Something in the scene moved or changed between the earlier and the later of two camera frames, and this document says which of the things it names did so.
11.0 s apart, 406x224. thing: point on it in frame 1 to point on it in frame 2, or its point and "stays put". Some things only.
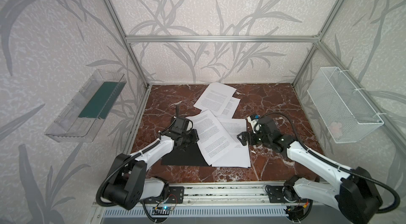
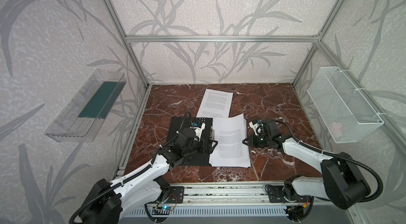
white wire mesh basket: [347, 115] stays put
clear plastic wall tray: [80, 121] stays put
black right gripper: [251, 137] stays put
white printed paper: [230, 108] to [230, 132]
